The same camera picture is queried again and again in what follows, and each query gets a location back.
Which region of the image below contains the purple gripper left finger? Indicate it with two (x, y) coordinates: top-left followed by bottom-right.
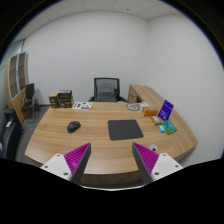
(40, 142), (92, 185)

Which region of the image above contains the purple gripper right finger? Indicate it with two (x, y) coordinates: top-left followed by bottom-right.
(131, 142), (184, 185)

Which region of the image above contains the black computer mouse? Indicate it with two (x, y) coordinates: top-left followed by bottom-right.
(67, 121), (81, 133)

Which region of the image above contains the dark grey mouse pad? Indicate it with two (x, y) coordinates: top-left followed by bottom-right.
(108, 120), (143, 141)

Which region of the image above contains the small blue packet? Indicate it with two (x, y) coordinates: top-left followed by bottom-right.
(158, 125), (165, 133)

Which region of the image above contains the green packet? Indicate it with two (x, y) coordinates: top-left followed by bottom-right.
(162, 120), (177, 134)

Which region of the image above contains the small tan box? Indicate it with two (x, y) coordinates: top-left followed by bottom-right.
(151, 116), (161, 125)

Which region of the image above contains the brown cardboard box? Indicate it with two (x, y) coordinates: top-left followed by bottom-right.
(142, 107), (158, 117)

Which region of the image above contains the purple standing card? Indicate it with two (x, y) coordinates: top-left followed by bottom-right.
(158, 100), (174, 121)

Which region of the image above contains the white green leaflet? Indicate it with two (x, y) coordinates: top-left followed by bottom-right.
(72, 102), (92, 110)

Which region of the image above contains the white paper sheet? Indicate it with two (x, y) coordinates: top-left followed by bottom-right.
(139, 101), (150, 107)

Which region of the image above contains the dark brown box stack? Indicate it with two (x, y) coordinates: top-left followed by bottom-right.
(58, 90), (73, 108)

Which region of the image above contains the wooden side cabinet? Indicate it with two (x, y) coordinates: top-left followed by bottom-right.
(128, 84), (162, 105)

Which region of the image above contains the small brown box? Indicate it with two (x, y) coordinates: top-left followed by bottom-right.
(49, 92), (59, 108)

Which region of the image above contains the black chair at left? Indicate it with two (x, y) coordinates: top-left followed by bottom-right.
(0, 109), (23, 160)

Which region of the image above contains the black visitor chair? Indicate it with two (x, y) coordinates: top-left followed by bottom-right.
(21, 83), (40, 118)

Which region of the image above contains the black mesh office chair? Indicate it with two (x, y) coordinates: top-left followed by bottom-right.
(89, 77), (126, 102)

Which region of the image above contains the wooden bookshelf cabinet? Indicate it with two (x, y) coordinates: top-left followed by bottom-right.
(5, 52), (29, 123)

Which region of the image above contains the white desk cable grommet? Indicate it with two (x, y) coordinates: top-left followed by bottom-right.
(149, 144), (158, 152)

